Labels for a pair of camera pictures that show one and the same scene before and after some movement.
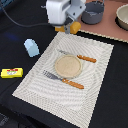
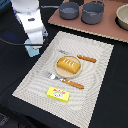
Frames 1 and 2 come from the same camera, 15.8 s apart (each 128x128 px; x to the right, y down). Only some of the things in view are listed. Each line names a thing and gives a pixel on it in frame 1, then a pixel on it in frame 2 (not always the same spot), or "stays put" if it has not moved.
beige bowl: (121, 18) stays put
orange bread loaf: (74, 27) to (68, 65)
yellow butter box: (16, 72) to (58, 93)
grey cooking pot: (93, 13) stays put
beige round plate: (68, 66) stays put
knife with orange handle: (93, 60) stays put
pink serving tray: (108, 25) stays put
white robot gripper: (62, 12) to (33, 27)
